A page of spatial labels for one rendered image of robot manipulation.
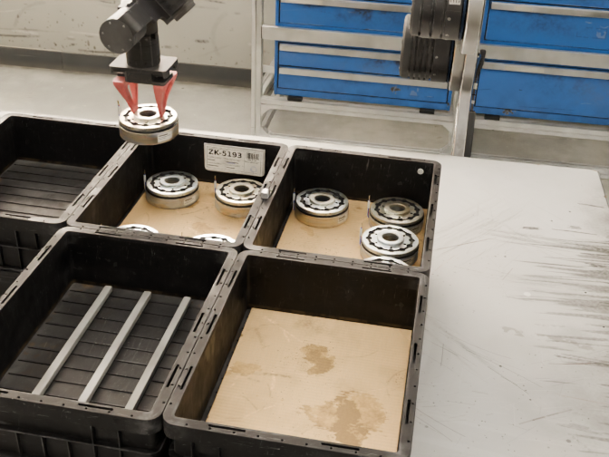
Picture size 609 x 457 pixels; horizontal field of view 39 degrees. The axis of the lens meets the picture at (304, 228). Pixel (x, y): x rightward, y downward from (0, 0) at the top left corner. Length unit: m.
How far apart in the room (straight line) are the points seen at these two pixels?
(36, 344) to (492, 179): 1.22
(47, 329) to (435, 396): 0.63
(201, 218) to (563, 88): 2.14
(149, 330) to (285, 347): 0.22
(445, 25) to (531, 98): 1.66
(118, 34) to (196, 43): 3.12
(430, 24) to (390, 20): 1.53
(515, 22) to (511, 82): 0.24
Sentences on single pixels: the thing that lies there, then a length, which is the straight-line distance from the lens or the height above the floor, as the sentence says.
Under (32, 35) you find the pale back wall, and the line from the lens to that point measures 4.82.
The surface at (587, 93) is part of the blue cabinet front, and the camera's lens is 3.53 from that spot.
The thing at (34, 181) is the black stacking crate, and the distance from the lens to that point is 1.82.
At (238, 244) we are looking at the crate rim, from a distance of 1.37.
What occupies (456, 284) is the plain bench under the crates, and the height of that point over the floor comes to 0.70.
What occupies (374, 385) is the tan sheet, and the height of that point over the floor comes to 0.83.
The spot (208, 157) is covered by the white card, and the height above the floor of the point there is 0.89.
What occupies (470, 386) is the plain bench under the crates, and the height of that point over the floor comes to 0.70.
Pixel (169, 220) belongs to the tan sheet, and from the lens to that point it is 1.64.
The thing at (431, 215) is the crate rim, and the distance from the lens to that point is 1.51.
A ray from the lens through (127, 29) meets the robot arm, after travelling 1.38.
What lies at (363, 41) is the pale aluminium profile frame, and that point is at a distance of 3.40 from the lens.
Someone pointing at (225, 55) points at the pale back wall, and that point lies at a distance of 4.49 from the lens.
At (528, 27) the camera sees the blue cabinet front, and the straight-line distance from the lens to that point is 3.42.
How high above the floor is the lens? 1.65
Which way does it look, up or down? 31 degrees down
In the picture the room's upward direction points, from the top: 2 degrees clockwise
